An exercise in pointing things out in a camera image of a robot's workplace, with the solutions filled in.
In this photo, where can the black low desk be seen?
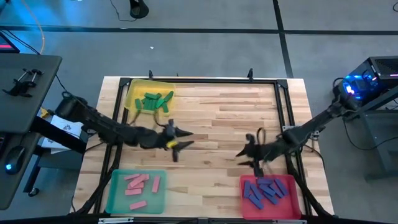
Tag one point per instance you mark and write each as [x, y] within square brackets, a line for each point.
[15, 193]

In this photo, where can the black computer tower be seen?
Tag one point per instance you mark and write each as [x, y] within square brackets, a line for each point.
[382, 71]

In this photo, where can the grey metal cart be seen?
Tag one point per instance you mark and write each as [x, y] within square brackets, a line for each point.
[382, 130]

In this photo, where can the silver metal plate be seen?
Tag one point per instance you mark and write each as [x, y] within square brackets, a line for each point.
[115, 220]
[289, 221]

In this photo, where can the black frame clamp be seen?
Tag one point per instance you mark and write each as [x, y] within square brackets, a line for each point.
[250, 74]
[150, 74]

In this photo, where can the black side desk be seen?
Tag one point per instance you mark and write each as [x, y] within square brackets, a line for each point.
[25, 109]

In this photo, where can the black computer mouse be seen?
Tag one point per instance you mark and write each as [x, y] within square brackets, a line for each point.
[14, 158]

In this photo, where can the black support beam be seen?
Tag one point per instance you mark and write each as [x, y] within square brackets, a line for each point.
[59, 135]

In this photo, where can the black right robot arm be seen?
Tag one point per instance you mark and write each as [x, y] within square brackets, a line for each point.
[311, 127]

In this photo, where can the pink plastic bin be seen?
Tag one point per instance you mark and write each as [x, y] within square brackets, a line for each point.
[289, 211]

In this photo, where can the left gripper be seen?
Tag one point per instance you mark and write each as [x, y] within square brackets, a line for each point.
[158, 140]

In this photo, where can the yellow tape tag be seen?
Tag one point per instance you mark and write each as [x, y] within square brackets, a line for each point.
[171, 144]

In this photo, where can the white metal bracket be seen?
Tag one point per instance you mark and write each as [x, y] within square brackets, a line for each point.
[288, 128]

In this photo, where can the white paper sheet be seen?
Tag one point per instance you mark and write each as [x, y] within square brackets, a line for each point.
[70, 126]

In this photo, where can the black aluminium table frame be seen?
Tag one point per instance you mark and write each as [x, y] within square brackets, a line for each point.
[217, 80]

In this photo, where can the yellow plastic bin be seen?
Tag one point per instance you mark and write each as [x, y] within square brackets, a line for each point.
[132, 90]

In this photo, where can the black desk leg caster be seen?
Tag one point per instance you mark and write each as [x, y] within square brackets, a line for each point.
[32, 191]

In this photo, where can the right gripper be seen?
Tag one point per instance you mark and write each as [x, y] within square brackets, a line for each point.
[264, 152]

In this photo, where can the small yellow object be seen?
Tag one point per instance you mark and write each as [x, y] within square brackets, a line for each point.
[44, 112]

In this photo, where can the black round stand base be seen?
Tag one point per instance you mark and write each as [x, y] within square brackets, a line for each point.
[139, 11]

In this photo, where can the teal green plastic bin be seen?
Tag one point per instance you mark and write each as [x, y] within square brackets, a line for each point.
[155, 205]

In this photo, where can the black desk clamp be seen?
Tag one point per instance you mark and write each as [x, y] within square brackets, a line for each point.
[21, 85]

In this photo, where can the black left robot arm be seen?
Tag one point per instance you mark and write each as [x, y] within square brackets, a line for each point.
[109, 130]

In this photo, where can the tablet screen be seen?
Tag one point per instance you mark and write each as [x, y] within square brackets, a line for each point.
[7, 45]

